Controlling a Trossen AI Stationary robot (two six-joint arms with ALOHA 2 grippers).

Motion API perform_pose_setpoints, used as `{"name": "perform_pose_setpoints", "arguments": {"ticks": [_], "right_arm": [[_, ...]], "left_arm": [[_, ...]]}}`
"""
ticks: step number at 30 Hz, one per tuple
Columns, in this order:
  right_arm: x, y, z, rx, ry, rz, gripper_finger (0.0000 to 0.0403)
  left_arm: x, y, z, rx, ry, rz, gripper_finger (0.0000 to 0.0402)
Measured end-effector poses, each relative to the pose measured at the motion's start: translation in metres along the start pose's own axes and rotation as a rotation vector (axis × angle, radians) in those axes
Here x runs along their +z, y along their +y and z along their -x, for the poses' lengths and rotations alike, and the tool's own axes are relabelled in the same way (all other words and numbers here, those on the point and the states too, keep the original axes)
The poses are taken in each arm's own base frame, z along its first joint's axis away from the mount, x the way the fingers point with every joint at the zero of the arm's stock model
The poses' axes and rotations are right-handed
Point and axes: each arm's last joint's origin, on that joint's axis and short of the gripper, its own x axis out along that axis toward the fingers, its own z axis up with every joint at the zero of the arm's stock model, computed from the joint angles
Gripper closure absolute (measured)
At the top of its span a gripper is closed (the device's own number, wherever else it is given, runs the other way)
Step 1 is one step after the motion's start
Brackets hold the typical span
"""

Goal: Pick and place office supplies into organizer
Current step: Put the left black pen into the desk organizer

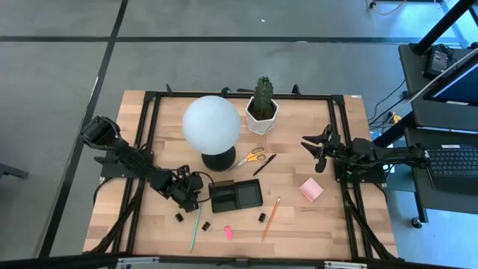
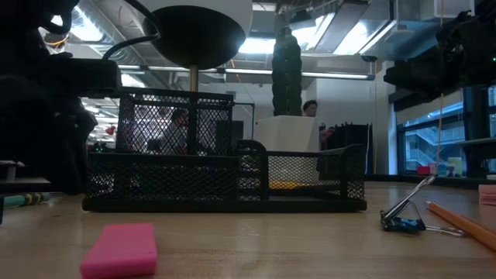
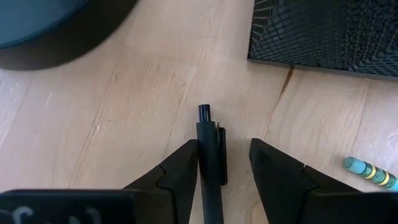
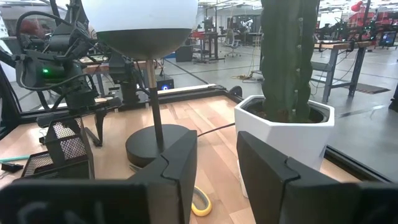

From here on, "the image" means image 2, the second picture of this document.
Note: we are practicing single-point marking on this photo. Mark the orange pencil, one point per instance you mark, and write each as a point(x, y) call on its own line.
point(461, 222)

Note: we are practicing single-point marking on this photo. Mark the black window frame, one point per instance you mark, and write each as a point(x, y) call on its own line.
point(476, 128)

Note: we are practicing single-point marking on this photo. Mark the black mesh desk organizer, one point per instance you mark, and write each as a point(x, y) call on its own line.
point(162, 182)

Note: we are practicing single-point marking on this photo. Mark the small red box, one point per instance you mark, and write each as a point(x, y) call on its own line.
point(423, 170)

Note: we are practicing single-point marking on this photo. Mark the white globe table lamp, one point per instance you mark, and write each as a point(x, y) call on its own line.
point(197, 35)

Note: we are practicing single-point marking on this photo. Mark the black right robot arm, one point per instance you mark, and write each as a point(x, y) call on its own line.
point(480, 46)

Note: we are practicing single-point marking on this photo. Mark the person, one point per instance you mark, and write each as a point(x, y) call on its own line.
point(178, 131)
point(310, 108)

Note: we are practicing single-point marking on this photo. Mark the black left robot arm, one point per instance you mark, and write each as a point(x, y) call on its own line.
point(23, 116)

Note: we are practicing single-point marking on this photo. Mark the teal pencil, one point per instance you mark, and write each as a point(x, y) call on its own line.
point(17, 200)

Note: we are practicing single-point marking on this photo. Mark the black aluminium table frame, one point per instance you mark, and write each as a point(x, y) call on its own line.
point(445, 181)

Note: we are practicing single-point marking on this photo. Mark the black partition panel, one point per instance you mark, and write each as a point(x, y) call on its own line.
point(348, 143)

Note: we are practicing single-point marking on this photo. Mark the green cactus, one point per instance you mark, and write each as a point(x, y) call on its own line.
point(286, 77)

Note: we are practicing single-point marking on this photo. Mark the white hexagonal planter pot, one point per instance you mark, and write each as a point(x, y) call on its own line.
point(288, 133)

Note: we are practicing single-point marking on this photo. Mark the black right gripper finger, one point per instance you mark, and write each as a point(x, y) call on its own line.
point(405, 79)

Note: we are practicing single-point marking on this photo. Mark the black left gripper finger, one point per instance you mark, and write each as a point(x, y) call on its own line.
point(104, 77)

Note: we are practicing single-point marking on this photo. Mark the pink sticky note pad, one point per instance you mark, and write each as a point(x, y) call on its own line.
point(488, 195)

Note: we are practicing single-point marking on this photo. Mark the pink rubber eraser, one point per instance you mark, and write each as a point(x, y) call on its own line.
point(120, 252)

